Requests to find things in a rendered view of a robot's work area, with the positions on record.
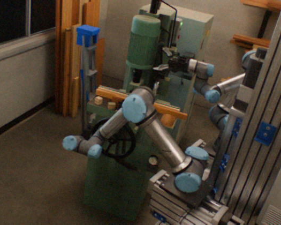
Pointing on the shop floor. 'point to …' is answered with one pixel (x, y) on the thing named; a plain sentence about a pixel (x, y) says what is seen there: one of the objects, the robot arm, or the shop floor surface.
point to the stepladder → (87, 69)
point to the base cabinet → (118, 181)
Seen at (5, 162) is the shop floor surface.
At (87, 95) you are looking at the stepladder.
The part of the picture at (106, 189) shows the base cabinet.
